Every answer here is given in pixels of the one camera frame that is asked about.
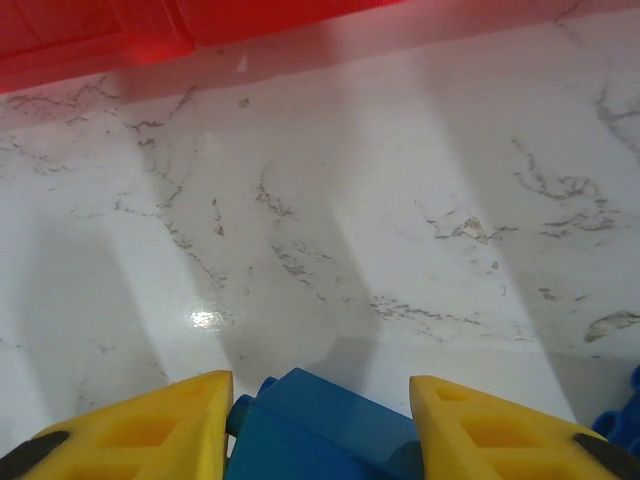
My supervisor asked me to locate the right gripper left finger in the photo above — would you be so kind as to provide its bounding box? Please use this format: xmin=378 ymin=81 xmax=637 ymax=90
xmin=0 ymin=369 xmax=235 ymax=480

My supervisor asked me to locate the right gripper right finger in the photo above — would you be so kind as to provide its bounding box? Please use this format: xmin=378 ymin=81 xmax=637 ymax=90
xmin=409 ymin=374 xmax=640 ymax=480

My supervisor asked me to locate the blue lego brick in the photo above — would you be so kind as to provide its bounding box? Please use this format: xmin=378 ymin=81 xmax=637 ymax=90
xmin=224 ymin=367 xmax=426 ymax=480
xmin=589 ymin=362 xmax=640 ymax=444

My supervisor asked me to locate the red plastic bin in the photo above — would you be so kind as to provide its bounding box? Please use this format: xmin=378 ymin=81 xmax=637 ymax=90
xmin=0 ymin=0 xmax=197 ymax=97

